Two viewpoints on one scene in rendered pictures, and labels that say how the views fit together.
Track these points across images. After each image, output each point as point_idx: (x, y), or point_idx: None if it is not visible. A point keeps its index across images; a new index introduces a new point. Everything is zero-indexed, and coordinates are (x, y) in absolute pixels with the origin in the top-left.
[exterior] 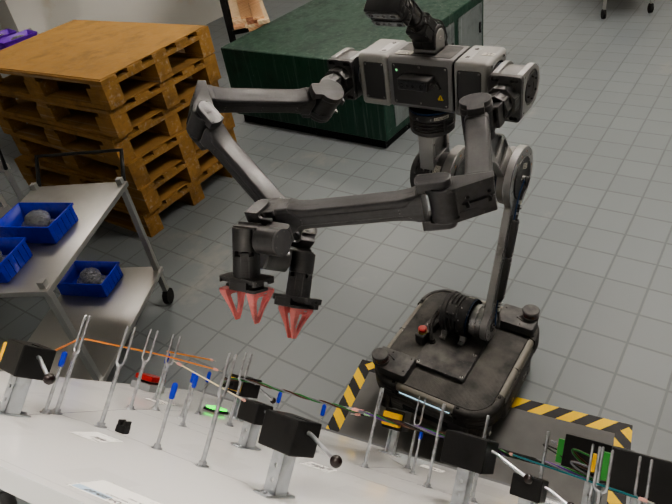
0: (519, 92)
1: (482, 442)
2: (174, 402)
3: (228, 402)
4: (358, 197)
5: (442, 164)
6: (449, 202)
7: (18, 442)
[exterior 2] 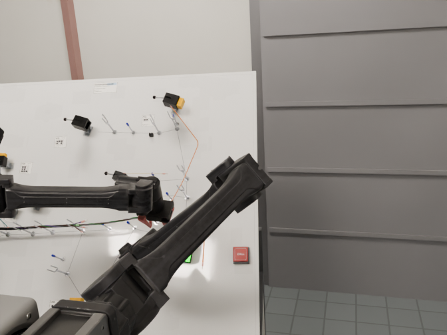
0: None
1: None
2: (206, 240)
3: (217, 328)
4: (60, 189)
5: None
6: None
7: (146, 92)
